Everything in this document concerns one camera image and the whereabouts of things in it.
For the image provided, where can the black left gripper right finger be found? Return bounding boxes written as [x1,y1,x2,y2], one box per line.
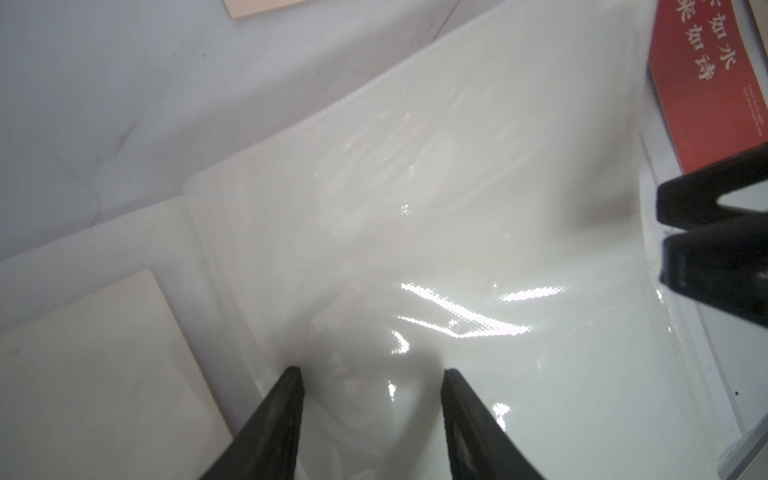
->
[440,369,543,480]

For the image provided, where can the red card lower right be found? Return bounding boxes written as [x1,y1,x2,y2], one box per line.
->
[649,0,767,173]

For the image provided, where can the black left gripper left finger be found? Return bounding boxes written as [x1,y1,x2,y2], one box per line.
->
[201,366,305,480]

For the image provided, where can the beige time will tell card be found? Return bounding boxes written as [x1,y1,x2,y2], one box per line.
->
[223,0,303,19]

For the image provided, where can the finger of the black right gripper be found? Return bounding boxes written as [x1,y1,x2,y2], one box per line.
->
[656,143,767,230]
[660,213,767,328]

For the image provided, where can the white photo album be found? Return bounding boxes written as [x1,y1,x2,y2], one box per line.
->
[1,1,722,479]

